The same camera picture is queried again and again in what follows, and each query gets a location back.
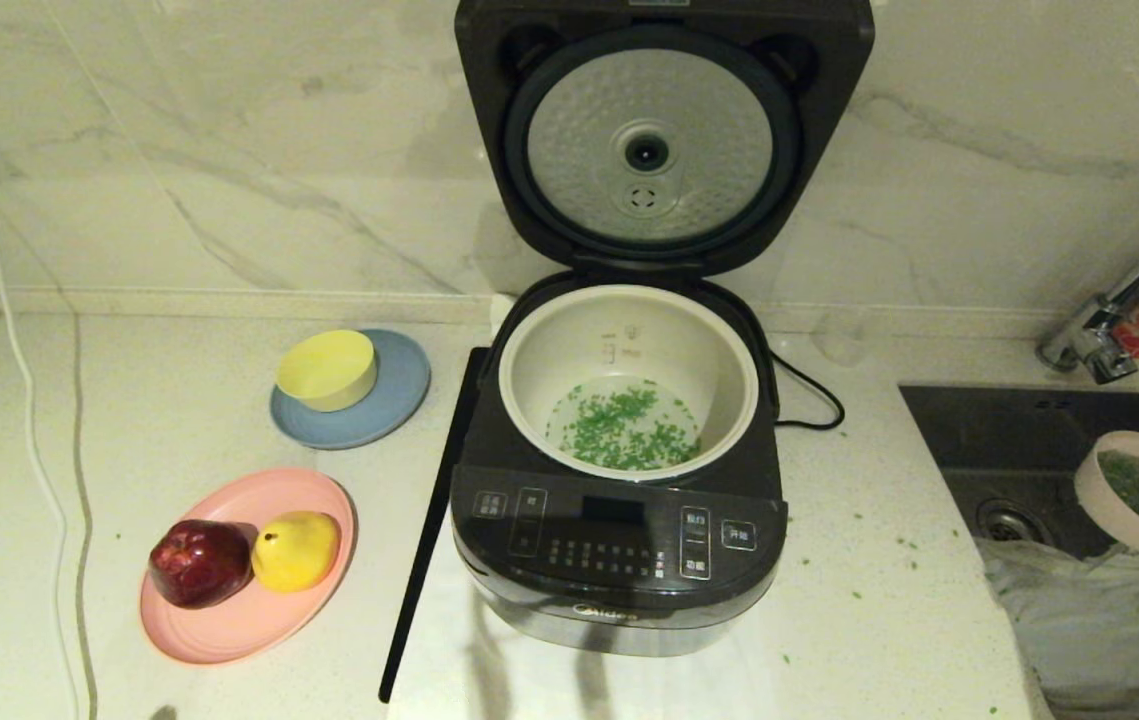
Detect black rice cooker body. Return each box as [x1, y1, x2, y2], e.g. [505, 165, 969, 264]
[449, 270, 790, 657]

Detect yellow bowl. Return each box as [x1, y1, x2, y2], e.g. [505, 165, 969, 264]
[275, 330, 379, 413]

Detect pink plate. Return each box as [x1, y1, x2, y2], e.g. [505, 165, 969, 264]
[139, 468, 358, 665]

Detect chrome faucet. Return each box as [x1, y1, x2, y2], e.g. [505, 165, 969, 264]
[1037, 195, 1139, 387]

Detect green chopped bits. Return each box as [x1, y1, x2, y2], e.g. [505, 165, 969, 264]
[547, 380, 1139, 538]

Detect black cooker power cord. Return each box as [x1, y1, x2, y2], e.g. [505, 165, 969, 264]
[769, 350, 846, 433]

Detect black rice cooker lid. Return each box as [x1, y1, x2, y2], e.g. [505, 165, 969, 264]
[454, 0, 876, 281]

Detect blue plate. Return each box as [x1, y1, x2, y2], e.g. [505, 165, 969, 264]
[269, 328, 432, 451]

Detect white inner pot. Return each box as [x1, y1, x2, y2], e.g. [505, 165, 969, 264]
[497, 284, 761, 483]

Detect dark steel sink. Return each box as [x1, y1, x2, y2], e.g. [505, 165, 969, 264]
[899, 385, 1139, 720]

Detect grey rag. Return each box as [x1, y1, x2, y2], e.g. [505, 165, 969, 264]
[974, 538, 1139, 716]

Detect red apple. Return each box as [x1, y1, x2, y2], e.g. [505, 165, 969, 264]
[149, 519, 255, 610]

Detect yellow pear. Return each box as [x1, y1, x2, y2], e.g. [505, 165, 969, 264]
[251, 511, 342, 593]

